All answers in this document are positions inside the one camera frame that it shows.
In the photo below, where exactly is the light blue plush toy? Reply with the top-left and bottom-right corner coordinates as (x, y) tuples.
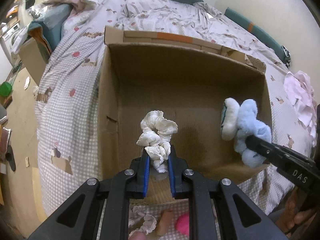
(220, 98), (272, 168)

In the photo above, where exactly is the mauve lace-trimmed scrunchie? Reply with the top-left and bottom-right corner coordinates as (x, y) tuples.
(128, 205), (157, 237)

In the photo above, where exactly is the tan sock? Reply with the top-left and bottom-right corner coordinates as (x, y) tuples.
(156, 210), (174, 236)

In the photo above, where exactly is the white satin scrunchie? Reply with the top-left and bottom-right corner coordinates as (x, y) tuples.
(136, 110), (178, 173)

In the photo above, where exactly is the operator right hand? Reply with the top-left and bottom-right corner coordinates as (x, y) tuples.
(275, 187), (319, 238)

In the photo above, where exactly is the operator left thumb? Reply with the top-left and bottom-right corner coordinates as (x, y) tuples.
(129, 231), (147, 240)

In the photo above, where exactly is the pink white crumpled cloth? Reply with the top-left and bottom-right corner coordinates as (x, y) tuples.
(284, 70), (317, 145)

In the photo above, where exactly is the black slipper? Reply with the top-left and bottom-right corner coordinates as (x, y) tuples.
(5, 145), (16, 172)

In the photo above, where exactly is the checkered dachshund print bedspread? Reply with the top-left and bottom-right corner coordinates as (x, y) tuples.
(35, 0), (316, 240)

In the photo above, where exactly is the teal bolster cushion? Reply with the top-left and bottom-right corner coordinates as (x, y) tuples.
(225, 7), (291, 68)

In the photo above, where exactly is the green plastic dustpan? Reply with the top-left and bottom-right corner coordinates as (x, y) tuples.
(0, 82), (12, 98)

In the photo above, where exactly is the open cardboard box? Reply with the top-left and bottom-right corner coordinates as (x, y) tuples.
(98, 27), (272, 184)

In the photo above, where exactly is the brown cardboard side box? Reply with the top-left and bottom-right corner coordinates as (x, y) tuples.
(18, 38), (47, 86)

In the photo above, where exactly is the white washing machine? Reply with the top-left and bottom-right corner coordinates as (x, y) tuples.
(1, 21), (21, 65)

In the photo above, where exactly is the teal folded blanket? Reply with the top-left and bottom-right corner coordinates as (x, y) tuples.
(27, 3), (72, 55)

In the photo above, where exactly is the black hanging garment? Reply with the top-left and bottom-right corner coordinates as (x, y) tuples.
(25, 0), (35, 10)

